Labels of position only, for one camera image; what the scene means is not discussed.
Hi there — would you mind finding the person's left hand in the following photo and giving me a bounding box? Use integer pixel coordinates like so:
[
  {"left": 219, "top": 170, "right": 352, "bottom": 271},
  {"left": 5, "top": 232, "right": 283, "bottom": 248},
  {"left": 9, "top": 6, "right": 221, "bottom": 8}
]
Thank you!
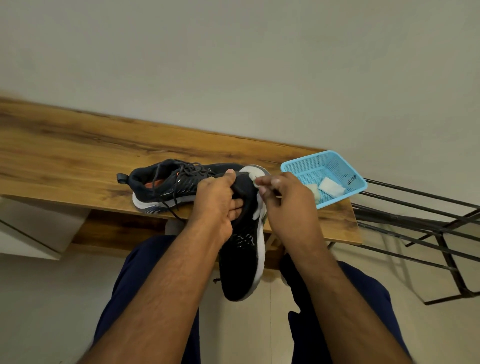
[{"left": 185, "top": 169, "right": 245, "bottom": 245}]

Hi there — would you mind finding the person's right hand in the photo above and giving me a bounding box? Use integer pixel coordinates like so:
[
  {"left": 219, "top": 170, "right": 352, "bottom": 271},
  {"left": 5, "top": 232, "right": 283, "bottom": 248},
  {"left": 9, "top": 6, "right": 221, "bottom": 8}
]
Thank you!
[{"left": 254, "top": 172, "right": 327, "bottom": 263}]

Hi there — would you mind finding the used wipe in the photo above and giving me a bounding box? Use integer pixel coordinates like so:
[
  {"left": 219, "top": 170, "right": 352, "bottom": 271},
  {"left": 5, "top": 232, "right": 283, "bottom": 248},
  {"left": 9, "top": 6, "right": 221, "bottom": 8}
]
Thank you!
[{"left": 304, "top": 183, "right": 322, "bottom": 205}]

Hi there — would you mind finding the black metal shoe rack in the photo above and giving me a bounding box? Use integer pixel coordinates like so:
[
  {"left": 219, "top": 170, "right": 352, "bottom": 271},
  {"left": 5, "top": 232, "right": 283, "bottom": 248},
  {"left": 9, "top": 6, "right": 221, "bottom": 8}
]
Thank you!
[{"left": 328, "top": 178, "right": 480, "bottom": 307}]

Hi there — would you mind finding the person's left forearm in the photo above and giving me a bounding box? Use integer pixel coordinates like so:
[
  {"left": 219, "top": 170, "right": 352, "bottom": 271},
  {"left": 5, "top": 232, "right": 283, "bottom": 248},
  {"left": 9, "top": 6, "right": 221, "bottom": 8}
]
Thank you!
[{"left": 78, "top": 221, "right": 230, "bottom": 364}]

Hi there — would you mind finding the person's right forearm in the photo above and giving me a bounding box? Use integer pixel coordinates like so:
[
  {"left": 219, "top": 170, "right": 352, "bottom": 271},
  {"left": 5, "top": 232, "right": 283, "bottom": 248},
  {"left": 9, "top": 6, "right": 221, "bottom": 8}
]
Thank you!
[{"left": 288, "top": 247, "right": 413, "bottom": 364}]

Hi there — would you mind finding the person's grey sock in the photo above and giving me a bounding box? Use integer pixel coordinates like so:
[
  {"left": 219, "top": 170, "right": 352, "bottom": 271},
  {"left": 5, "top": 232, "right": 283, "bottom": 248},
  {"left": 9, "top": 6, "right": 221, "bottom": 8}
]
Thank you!
[{"left": 164, "top": 219, "right": 187, "bottom": 236}]

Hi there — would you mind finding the blue plastic basket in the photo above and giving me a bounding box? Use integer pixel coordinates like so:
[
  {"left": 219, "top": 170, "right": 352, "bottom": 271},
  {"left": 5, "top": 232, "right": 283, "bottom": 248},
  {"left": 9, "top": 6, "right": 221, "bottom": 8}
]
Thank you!
[{"left": 280, "top": 150, "right": 369, "bottom": 211}]

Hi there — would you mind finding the wooden table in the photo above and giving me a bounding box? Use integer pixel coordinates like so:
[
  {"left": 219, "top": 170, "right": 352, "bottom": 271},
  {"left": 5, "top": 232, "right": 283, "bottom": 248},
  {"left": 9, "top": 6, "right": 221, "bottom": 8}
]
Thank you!
[{"left": 0, "top": 98, "right": 364, "bottom": 271}]

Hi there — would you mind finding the white drawer unit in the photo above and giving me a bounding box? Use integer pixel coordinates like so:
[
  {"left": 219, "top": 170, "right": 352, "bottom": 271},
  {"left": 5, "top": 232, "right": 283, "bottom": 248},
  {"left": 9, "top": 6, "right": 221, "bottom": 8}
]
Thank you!
[{"left": 0, "top": 196, "right": 91, "bottom": 262}]

